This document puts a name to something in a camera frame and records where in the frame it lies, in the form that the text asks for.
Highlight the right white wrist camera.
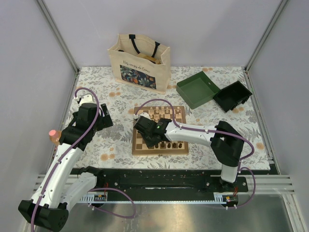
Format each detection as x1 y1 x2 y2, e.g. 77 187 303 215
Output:
134 112 151 119

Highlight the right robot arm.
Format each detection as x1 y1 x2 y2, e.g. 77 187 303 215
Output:
133 116 244 191

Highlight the pink capped bottle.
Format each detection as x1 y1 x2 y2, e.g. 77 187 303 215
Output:
49 130 61 146

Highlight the black plastic bin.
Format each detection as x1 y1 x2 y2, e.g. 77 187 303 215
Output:
213 81 252 113

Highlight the green open box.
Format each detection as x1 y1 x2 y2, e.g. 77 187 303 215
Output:
176 71 220 109

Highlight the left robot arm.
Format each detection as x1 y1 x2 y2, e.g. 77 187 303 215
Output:
18 103 113 232

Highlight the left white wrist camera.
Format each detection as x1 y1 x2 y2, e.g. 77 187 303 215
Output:
74 94 94 106

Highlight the floral table mat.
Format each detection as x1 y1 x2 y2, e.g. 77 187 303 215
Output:
75 67 270 170

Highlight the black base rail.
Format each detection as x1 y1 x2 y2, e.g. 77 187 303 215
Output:
70 166 249 201

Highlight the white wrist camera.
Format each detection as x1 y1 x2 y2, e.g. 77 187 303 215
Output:
134 112 151 119
74 94 94 106

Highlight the wooden chess board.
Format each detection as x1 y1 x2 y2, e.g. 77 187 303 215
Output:
132 106 189 156

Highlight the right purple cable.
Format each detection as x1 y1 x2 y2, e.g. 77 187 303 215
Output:
133 99 257 210

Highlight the beige printed tote bag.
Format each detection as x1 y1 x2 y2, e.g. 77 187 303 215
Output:
108 34 171 94

